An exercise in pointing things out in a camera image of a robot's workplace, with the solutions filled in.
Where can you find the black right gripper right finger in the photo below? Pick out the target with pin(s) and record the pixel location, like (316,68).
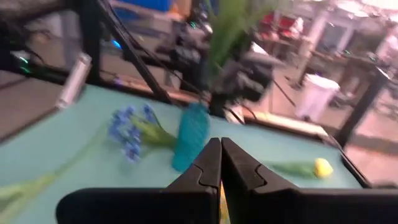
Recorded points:
(295,205)

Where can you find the white waste bin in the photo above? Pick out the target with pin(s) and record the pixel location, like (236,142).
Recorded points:
(317,96)

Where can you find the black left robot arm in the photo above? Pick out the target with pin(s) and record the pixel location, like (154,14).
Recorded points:
(245,81)

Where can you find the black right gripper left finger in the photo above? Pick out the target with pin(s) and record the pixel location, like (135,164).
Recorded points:
(155,205)

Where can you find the teal patterned glass vase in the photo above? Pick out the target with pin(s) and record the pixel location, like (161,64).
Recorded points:
(189,137)

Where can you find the black artificial tulip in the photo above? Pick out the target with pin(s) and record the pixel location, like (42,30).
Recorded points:
(40,183)

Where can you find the silver aluminium post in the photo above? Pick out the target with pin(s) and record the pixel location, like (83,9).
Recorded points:
(74,81)

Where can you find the blue artificial flower bunch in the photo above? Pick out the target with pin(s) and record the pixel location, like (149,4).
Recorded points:
(124,127)

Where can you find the yellow artificial tulip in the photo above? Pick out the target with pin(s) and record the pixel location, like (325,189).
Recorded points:
(323,168)

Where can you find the yellow artificial flower bunch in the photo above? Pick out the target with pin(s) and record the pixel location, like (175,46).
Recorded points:
(230,31)

